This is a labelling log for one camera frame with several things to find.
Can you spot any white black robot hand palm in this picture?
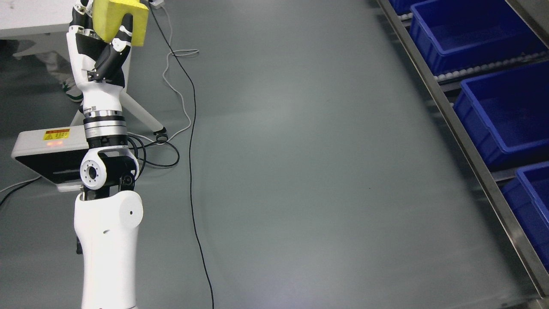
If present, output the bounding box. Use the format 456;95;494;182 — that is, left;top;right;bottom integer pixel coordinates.
66;26;125;113

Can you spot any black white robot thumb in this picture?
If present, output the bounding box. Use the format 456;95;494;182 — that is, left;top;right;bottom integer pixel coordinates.
87;14;133;82

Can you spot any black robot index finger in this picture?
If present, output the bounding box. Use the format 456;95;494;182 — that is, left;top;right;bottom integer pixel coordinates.
70;0;94;29

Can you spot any yellow foam block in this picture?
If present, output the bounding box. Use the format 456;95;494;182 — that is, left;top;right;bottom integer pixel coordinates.
92;0;149;46

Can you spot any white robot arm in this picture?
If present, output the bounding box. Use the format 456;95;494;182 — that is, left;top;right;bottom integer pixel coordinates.
66;0;143;309

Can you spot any white tripod stand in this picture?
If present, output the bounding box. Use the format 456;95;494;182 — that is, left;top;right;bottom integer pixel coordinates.
70;52;168;142

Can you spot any grey white device box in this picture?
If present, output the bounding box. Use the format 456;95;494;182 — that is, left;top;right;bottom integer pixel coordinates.
11;125;89;192

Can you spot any blue plastic bin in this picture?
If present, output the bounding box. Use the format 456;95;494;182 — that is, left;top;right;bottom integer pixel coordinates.
453;61;549;172
410;0;547;76

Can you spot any blue bin lower right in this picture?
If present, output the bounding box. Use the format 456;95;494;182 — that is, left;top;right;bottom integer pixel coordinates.
502;162;549;269

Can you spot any black cable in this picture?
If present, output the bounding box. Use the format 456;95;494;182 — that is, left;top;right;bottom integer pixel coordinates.
129;0;215;309

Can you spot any metal shelf rail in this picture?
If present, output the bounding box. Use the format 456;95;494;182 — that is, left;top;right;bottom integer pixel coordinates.
377;0;549;303

